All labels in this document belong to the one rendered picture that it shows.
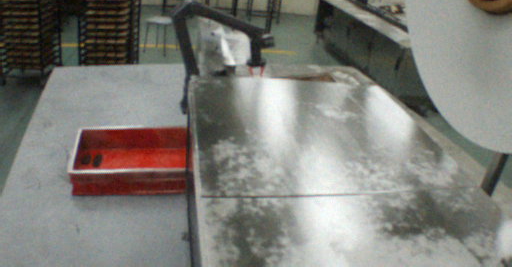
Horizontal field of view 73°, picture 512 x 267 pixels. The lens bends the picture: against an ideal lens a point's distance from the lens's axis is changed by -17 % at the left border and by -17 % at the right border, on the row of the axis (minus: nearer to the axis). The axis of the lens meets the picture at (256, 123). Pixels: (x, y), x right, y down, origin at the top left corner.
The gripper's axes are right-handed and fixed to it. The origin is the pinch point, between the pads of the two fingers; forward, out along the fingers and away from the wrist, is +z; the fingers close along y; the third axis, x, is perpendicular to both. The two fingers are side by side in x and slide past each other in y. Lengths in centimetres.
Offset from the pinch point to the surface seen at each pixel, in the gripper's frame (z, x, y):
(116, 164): 2, 73, 55
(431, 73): -64, 166, -13
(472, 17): -70, 170, -15
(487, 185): 0, 105, -73
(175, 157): 6, 63, 34
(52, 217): 0, 107, 68
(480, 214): -32, 152, -35
